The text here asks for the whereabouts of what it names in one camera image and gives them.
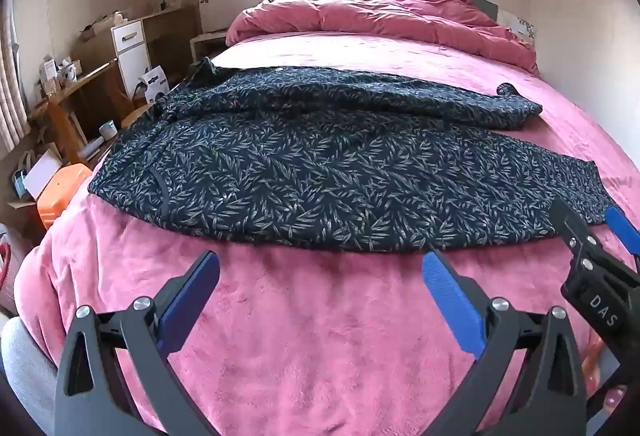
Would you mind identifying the white drawer cabinet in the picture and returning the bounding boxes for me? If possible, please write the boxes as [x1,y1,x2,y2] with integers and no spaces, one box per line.
[111,19,151,98]

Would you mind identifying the round wooden stool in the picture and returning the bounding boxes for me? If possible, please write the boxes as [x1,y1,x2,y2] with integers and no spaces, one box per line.
[120,104,151,130]

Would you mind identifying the white paper box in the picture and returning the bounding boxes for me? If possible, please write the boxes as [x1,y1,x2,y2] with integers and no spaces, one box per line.
[24,149,63,199]

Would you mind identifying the white appliance box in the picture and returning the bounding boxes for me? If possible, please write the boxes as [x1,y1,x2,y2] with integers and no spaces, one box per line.
[141,66,170,104]

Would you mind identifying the orange plastic stool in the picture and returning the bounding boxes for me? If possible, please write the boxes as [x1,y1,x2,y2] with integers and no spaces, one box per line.
[36,163,92,229]

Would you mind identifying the right hand red nails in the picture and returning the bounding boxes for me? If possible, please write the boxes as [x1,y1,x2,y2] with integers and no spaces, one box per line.
[582,336,626,414]

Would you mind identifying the wooden desk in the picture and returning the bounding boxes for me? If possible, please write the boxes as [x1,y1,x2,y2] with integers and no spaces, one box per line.
[28,58,134,165]

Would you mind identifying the side pink curtain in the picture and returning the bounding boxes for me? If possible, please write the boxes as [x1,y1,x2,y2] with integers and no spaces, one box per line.
[0,0,30,152]

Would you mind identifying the pink fleece bed sheet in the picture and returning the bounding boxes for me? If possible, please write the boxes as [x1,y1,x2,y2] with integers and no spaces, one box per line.
[15,32,639,435]

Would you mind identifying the white bedside table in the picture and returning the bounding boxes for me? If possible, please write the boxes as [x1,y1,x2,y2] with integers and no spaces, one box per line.
[190,30,227,63]

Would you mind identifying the red rumpled duvet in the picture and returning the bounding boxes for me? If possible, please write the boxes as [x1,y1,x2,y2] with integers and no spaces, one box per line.
[226,0,539,76]

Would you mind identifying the white cup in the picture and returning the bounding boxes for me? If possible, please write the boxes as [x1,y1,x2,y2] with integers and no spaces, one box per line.
[99,120,118,141]

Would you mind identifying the dark leaf print pants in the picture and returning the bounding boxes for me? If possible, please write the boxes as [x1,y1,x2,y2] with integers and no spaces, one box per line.
[89,60,612,252]

